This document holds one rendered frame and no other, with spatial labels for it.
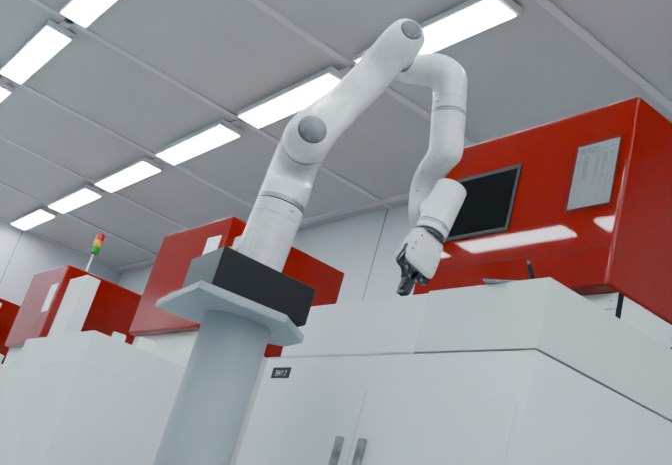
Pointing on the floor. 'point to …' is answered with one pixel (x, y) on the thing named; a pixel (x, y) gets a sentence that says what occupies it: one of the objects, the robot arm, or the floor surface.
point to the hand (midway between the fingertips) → (405, 287)
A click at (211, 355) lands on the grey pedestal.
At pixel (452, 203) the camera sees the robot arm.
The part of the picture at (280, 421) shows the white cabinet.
